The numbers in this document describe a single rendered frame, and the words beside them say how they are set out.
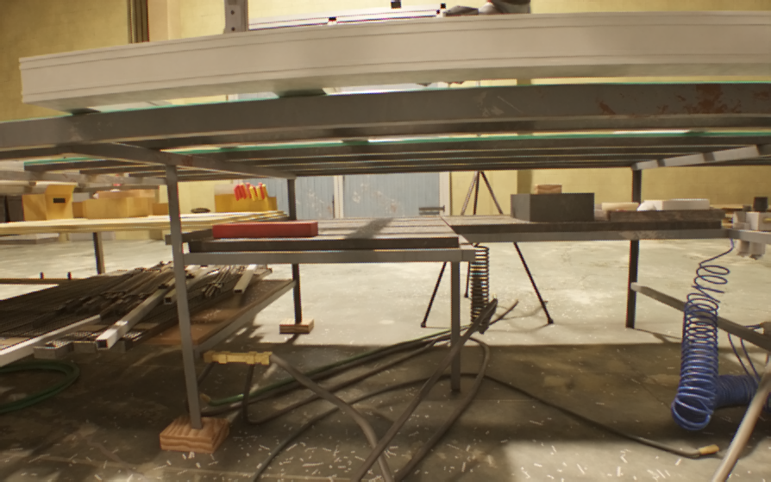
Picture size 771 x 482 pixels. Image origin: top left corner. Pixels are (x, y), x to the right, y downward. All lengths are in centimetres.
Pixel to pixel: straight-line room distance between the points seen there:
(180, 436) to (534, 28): 126
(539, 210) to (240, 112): 109
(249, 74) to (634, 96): 57
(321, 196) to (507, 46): 680
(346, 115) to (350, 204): 658
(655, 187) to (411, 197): 437
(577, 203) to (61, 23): 1025
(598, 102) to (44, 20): 1079
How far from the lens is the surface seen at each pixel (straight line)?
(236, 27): 66
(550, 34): 62
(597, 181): 783
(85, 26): 1031
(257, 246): 107
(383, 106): 63
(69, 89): 79
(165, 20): 875
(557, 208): 150
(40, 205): 238
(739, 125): 111
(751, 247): 171
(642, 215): 154
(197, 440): 129
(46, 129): 90
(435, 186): 709
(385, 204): 711
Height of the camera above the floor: 69
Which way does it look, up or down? 7 degrees down
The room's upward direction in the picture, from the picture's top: 2 degrees counter-clockwise
